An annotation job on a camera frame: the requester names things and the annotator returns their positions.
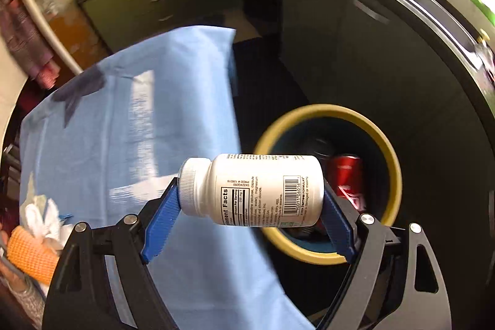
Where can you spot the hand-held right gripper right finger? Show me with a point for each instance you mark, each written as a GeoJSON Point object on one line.
{"type": "Point", "coordinates": [338, 225]}

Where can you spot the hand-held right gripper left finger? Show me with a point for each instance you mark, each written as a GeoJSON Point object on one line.
{"type": "Point", "coordinates": [162, 218]}

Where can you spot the red soda can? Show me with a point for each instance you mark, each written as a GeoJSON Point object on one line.
{"type": "Point", "coordinates": [346, 175]}

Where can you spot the white pill bottle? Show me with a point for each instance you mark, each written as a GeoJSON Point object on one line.
{"type": "Point", "coordinates": [251, 191]}

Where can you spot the yellow rimmed trash bin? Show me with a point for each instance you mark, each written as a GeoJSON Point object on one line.
{"type": "Point", "coordinates": [328, 110]}

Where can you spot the person's left forearm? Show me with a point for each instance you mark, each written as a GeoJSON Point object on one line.
{"type": "Point", "coordinates": [23, 303]}

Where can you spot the person's left hand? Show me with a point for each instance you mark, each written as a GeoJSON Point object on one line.
{"type": "Point", "coordinates": [11, 272]}

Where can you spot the blue printed tablecloth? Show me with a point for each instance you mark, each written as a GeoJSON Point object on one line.
{"type": "Point", "coordinates": [116, 144]}

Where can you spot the white plastic wrapper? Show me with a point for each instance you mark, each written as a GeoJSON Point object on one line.
{"type": "Point", "coordinates": [40, 218]}

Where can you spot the orange foam net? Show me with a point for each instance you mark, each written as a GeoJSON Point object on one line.
{"type": "Point", "coordinates": [31, 256]}

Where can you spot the dark kitchen counter cabinets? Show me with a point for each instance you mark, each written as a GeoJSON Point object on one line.
{"type": "Point", "coordinates": [367, 55]}

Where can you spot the checked purple apron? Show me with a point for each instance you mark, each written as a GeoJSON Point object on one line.
{"type": "Point", "coordinates": [23, 40]}

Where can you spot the steel kitchen sink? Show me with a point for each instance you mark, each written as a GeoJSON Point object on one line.
{"type": "Point", "coordinates": [452, 1]}

